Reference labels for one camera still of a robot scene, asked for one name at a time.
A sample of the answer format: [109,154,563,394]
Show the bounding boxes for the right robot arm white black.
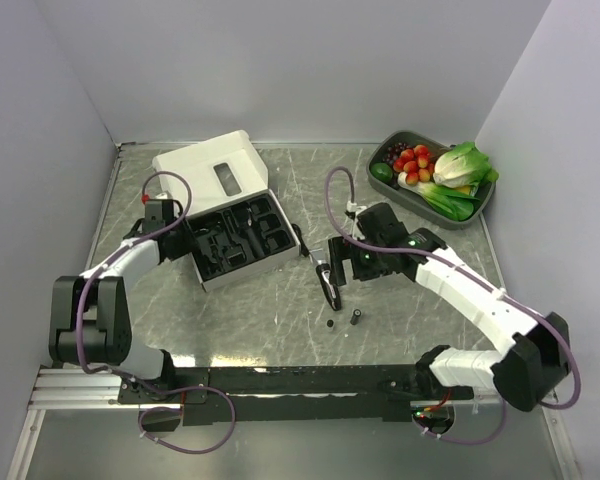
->
[331,201,581,412]

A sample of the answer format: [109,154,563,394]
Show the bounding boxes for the black power cord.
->
[290,223,326,264]

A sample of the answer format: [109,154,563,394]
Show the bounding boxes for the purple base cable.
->
[413,394,508,445]
[137,384,237,455]

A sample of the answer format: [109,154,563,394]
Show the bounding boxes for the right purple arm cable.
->
[325,167,580,411]

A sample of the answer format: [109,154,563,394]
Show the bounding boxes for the black cylindrical trimmer attachment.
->
[350,309,362,325]

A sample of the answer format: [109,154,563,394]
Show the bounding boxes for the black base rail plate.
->
[118,364,474,426]

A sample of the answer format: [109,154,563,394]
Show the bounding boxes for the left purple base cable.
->
[137,384,237,455]

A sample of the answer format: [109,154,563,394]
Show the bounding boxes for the dark purple grapes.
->
[383,142,411,167]

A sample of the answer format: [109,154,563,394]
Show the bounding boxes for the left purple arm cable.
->
[77,170,194,376]

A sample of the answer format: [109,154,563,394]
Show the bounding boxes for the dark grey food tray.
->
[367,131,497,230]

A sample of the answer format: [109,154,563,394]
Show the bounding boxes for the green white cabbage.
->
[433,142,499,188]

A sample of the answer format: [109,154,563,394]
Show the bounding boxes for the green avocado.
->
[370,162,394,184]

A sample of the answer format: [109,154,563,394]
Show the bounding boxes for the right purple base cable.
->
[413,394,508,445]

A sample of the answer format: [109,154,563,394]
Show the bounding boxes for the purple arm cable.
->
[77,170,194,376]
[325,167,580,411]

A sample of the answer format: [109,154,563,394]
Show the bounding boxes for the white box with black tray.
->
[152,130,300,292]

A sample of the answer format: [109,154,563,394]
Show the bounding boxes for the red strawberries cluster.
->
[392,144,435,186]

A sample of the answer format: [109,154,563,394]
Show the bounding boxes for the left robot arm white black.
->
[48,197,194,402]

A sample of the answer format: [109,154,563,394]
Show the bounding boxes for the black silver hair trimmer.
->
[315,262,342,311]

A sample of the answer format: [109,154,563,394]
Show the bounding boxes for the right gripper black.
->
[328,233,391,286]

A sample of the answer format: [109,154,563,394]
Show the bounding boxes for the bok choy vegetable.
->
[397,172,478,222]

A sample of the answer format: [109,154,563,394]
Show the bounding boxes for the aluminium profile rail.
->
[28,368,122,410]

